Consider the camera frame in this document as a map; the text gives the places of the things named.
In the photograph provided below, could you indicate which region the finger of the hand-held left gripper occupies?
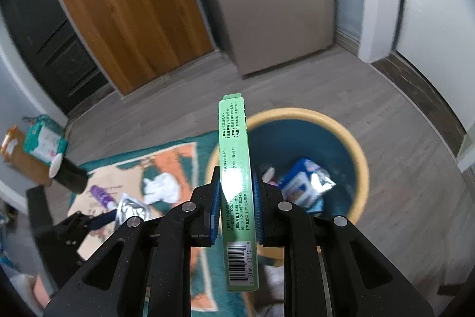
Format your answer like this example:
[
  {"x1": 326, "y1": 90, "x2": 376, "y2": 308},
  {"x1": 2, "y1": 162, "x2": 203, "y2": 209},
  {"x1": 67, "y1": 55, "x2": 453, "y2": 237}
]
[{"x1": 56, "y1": 210, "x2": 118, "y2": 254}]

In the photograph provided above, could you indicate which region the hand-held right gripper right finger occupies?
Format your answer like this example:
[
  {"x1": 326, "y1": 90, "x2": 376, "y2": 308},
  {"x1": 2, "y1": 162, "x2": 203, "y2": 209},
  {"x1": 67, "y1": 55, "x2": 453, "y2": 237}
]
[{"x1": 253, "y1": 178, "x2": 435, "y2": 317}]

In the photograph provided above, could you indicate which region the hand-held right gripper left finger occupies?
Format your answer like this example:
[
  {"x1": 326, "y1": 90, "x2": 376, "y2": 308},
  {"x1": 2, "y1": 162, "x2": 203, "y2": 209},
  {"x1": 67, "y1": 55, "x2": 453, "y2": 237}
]
[{"x1": 42, "y1": 166, "x2": 220, "y2": 317}]

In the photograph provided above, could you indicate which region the silver wrapper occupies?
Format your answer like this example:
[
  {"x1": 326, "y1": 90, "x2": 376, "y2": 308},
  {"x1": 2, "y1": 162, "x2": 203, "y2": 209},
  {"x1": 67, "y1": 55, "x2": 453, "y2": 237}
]
[{"x1": 115, "y1": 193, "x2": 151, "y2": 223}]

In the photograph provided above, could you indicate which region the blue white packet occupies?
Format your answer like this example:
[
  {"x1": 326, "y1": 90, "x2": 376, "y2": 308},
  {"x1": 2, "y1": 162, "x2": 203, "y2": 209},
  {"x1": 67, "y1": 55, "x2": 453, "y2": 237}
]
[{"x1": 278, "y1": 158, "x2": 336, "y2": 208}]

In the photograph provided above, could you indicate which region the black paper cup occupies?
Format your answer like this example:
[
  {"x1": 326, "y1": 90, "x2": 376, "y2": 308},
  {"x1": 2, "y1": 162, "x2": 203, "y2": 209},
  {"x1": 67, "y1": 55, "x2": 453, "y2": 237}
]
[{"x1": 49, "y1": 154, "x2": 89, "y2": 193}]

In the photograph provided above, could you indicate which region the green white medicine box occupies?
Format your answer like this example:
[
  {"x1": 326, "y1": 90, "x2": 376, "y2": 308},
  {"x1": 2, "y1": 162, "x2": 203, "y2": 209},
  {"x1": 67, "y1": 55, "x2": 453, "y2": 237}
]
[{"x1": 217, "y1": 93, "x2": 260, "y2": 292}]

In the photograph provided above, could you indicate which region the blue bin with yellow rim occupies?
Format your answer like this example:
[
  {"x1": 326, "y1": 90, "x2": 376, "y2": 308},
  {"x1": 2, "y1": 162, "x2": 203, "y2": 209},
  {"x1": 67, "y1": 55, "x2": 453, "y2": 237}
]
[{"x1": 204, "y1": 108, "x2": 370, "y2": 260}]

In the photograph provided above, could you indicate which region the purple wrapper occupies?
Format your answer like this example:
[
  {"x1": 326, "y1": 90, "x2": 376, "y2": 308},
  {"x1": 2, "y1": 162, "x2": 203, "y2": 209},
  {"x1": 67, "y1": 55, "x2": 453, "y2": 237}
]
[{"x1": 90, "y1": 184, "x2": 118, "y2": 210}]

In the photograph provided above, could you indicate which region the white tissue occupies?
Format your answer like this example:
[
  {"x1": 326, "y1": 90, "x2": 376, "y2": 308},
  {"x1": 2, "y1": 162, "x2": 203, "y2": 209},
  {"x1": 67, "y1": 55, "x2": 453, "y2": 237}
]
[{"x1": 143, "y1": 172, "x2": 179, "y2": 204}]

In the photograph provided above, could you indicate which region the teal orange printed mat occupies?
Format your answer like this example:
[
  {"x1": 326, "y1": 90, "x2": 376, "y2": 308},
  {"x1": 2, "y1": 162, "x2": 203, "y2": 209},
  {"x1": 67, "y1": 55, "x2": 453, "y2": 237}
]
[{"x1": 69, "y1": 131, "x2": 268, "y2": 312}]

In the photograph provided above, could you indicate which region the cardboard box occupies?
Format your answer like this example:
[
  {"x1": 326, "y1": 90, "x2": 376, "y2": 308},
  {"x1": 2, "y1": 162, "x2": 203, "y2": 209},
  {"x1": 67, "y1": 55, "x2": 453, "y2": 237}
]
[{"x1": 0, "y1": 126, "x2": 53, "y2": 186}]

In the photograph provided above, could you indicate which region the green wipes package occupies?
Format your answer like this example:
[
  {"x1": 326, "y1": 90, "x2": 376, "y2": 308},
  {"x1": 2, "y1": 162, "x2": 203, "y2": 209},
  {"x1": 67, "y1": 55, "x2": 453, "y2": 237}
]
[{"x1": 23, "y1": 115, "x2": 69, "y2": 165}]

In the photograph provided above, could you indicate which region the dark door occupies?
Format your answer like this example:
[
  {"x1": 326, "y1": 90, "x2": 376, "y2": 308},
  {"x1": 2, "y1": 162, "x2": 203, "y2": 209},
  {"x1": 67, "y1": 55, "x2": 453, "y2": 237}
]
[{"x1": 0, "y1": 0, "x2": 115, "y2": 115}]

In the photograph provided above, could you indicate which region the wooden wardrobe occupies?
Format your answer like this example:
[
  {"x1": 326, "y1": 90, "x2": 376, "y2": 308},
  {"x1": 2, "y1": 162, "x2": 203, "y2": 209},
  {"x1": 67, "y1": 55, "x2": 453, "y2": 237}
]
[{"x1": 41, "y1": 0, "x2": 216, "y2": 97}]

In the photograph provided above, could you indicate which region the white door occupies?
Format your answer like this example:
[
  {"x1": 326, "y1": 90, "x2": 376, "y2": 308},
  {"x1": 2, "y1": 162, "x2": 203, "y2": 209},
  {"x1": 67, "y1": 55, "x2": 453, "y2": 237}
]
[{"x1": 391, "y1": 0, "x2": 475, "y2": 139}]

